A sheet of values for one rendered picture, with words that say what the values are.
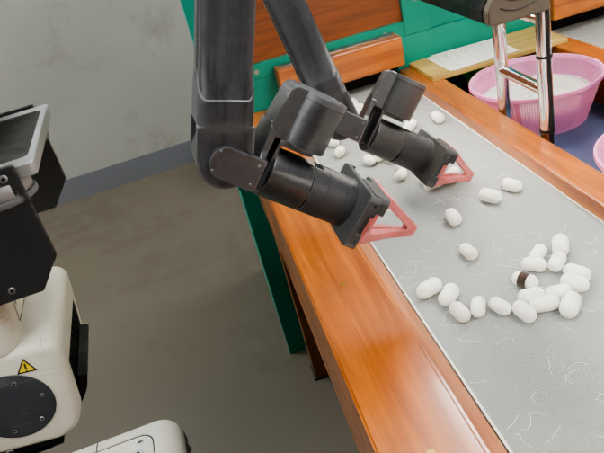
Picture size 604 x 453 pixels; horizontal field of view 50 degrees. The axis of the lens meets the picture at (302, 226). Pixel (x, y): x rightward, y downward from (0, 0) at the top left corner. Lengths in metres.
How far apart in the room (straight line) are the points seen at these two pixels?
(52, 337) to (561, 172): 0.77
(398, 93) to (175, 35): 2.47
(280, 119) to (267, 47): 0.91
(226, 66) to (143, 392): 1.54
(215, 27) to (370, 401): 0.40
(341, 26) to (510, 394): 1.07
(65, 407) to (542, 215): 0.73
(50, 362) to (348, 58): 0.96
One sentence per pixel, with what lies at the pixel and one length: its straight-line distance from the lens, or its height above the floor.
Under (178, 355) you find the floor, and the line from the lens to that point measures 2.14.
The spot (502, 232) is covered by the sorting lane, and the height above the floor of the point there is 0.74.
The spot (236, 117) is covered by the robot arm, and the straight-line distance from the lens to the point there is 0.64.
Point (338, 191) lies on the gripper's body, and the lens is 0.70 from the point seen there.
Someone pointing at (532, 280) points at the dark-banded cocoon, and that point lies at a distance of 0.85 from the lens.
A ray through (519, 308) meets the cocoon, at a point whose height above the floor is 0.76.
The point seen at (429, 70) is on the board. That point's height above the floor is 0.78.
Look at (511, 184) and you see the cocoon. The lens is 1.06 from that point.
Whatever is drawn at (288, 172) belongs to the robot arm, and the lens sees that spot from 0.68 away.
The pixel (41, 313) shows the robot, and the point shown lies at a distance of 0.98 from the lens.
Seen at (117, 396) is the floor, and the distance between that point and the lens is 2.10.
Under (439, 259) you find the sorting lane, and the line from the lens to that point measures 0.93.
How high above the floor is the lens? 1.26
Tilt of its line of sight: 29 degrees down
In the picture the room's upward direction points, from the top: 15 degrees counter-clockwise
